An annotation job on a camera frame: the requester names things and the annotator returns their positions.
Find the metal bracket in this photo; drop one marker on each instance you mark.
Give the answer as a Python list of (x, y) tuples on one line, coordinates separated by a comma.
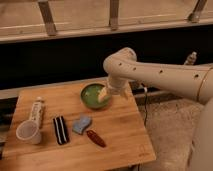
[(196, 13), (47, 17), (113, 14)]

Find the left metal bracket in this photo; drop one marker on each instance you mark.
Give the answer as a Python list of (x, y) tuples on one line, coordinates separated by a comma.
[(47, 17)]

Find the black white striped eraser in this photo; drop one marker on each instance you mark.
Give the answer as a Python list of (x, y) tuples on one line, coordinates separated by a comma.
[(61, 132)]

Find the blue sponge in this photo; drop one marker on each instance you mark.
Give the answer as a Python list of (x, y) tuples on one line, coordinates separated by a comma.
[(81, 124)]

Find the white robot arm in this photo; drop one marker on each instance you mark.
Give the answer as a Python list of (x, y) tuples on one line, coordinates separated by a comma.
[(194, 82)]

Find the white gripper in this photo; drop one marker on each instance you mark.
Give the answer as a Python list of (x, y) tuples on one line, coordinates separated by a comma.
[(115, 86)]

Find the dark red oblong object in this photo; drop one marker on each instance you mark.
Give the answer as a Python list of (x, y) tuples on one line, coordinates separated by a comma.
[(95, 138)]

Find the white tube bottle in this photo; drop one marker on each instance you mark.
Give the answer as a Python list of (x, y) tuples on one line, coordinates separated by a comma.
[(37, 111)]

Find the small bottle in background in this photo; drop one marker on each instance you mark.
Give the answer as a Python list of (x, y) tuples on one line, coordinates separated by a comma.
[(191, 59)]

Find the white ceramic cup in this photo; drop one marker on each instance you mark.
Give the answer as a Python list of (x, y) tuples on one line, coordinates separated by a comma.
[(29, 131)]

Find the middle metal bracket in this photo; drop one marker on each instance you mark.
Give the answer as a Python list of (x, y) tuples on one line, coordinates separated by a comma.
[(113, 14)]

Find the wooden board table top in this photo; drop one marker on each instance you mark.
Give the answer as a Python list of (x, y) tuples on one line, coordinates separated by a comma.
[(76, 138)]

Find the green ceramic bowl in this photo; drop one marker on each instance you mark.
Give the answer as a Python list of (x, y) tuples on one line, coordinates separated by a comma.
[(89, 96)]

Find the right metal bracket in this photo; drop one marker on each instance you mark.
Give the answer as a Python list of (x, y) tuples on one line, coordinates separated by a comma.
[(196, 13)]

